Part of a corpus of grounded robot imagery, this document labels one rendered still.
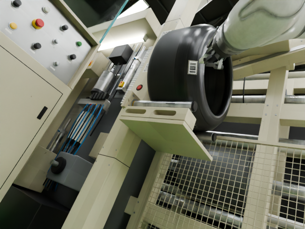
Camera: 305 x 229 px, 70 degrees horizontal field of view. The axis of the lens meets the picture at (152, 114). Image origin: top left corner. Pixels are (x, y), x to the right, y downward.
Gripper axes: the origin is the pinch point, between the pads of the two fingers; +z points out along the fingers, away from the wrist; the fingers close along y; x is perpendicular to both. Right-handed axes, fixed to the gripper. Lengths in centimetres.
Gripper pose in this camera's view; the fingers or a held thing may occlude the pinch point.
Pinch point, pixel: (205, 59)
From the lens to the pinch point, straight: 81.5
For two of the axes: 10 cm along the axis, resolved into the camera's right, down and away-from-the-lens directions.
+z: -0.8, 0.0, 10.0
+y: -0.6, 10.0, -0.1
